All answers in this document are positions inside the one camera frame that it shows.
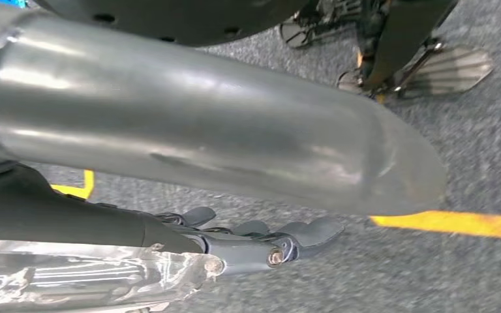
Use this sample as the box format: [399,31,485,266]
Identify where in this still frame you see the black robot torso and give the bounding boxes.
[32,0,316,48]

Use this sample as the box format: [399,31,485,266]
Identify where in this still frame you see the clear plastic film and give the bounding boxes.
[0,239,226,313]

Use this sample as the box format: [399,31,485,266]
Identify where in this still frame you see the yellow floor tape square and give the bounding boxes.
[50,170,501,241]

